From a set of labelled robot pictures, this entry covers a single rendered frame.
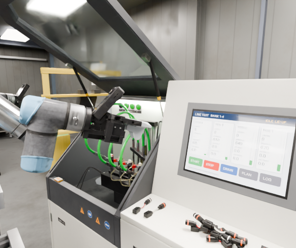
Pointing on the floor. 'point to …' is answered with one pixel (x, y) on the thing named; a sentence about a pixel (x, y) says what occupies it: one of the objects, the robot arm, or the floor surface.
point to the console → (203, 199)
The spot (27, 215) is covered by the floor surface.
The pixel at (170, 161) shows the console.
